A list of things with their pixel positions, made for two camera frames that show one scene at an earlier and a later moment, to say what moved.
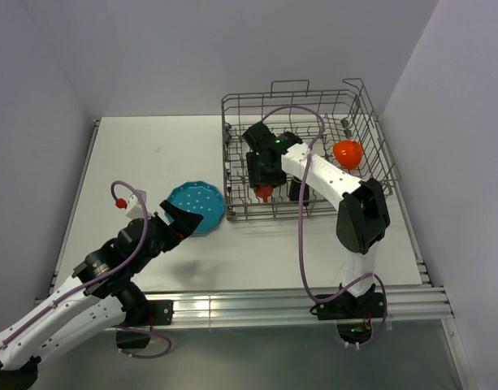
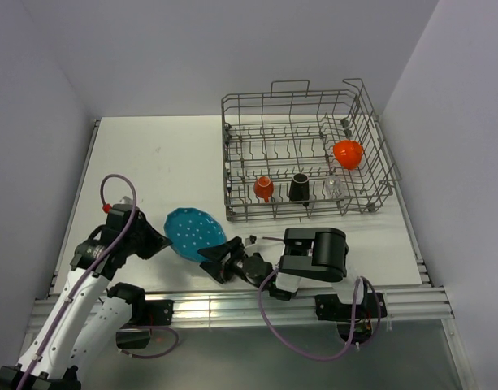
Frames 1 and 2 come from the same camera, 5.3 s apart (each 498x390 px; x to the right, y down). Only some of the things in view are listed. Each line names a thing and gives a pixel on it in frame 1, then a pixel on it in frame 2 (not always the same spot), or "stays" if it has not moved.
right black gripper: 256,177 -> 222,270
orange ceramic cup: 264,192 stays
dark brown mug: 294,191 stays
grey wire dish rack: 295,152 stays
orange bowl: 348,153 stays
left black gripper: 184,223 -> 157,240
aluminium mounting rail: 182,307 stays
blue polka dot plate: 201,197 -> 192,229
